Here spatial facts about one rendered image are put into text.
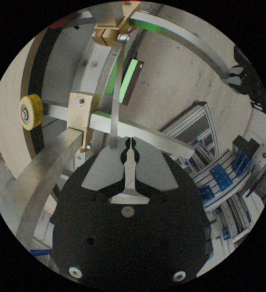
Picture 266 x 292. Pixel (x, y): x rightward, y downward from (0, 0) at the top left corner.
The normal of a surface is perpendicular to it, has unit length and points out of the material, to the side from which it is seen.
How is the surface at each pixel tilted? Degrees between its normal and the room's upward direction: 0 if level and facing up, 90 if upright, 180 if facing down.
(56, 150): 90
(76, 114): 0
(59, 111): 0
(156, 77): 0
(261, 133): 90
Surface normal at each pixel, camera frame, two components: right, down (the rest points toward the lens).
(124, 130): -0.01, 0.53
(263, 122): -0.95, -0.27
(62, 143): 0.33, -0.80
